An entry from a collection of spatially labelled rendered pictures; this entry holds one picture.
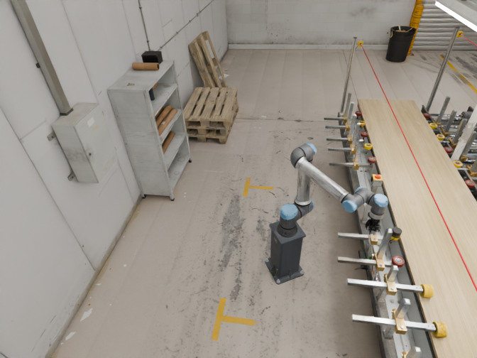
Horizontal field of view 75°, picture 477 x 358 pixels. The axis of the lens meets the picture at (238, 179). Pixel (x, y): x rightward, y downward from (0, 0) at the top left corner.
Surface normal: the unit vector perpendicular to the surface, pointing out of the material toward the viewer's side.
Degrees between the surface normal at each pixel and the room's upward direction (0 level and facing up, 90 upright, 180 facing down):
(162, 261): 0
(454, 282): 0
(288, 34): 90
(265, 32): 90
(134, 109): 90
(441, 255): 0
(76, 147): 90
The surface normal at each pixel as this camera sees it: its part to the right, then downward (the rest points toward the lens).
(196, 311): -0.04, -0.77
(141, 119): -0.16, 0.63
